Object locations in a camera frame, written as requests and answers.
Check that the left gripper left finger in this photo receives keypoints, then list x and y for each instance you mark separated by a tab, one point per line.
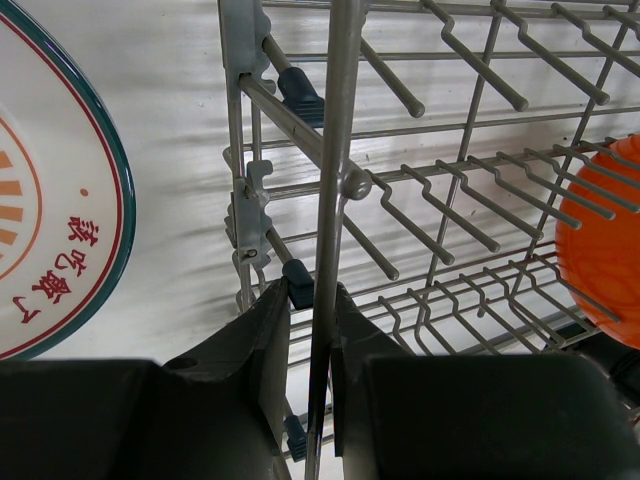
213	412

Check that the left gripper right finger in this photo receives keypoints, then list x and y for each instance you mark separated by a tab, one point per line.
403	416

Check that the grey wire dish rack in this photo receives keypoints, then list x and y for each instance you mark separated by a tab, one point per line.
416	153

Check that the white plate floral pattern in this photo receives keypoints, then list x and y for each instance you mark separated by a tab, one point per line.
68	207

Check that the orange plate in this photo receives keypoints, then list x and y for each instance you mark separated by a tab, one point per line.
601	260

